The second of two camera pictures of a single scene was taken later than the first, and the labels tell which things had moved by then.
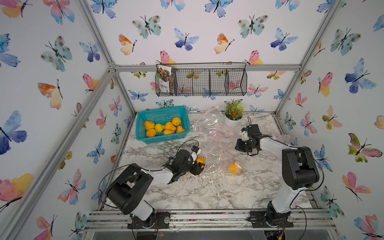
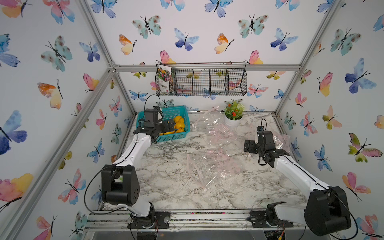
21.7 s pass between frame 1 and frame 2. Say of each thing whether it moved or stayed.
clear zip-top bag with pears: stayed
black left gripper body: moved
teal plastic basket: stayed
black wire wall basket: stayed
